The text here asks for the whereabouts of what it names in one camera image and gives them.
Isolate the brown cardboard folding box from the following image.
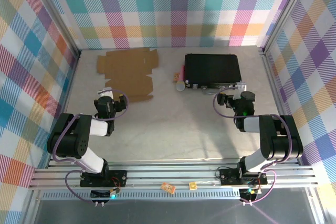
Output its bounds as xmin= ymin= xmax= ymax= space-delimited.
xmin=96 ymin=47 xmax=159 ymax=103

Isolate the black hard case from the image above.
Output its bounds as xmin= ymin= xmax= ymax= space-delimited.
xmin=183 ymin=53 xmax=244 ymax=96

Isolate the orange paper tag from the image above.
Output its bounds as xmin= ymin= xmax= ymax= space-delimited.
xmin=160 ymin=182 xmax=176 ymax=194

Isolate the perforated metal strip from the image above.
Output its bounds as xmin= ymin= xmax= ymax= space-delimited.
xmin=41 ymin=191 xmax=244 ymax=200

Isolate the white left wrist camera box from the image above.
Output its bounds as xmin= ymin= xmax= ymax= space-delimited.
xmin=97 ymin=88 xmax=114 ymax=100

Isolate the aluminium table side rail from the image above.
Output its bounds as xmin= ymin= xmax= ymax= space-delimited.
xmin=46 ymin=50 xmax=81 ymax=169
xmin=258 ymin=47 xmax=301 ymax=167

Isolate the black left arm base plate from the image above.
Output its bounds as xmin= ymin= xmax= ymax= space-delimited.
xmin=79 ymin=169 xmax=128 ymax=188

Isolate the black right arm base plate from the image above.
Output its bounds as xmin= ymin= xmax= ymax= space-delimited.
xmin=218 ymin=167 xmax=268 ymax=186

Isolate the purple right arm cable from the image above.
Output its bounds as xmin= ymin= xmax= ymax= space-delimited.
xmin=213 ymin=84 xmax=294 ymax=205

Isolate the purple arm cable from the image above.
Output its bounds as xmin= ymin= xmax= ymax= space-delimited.
xmin=213 ymin=84 xmax=294 ymax=205
xmin=51 ymin=88 xmax=130 ymax=205

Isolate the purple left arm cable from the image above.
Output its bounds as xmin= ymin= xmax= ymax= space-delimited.
xmin=51 ymin=88 xmax=130 ymax=205

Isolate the aluminium mounting rail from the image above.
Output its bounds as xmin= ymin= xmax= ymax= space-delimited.
xmin=28 ymin=157 xmax=320 ymax=191

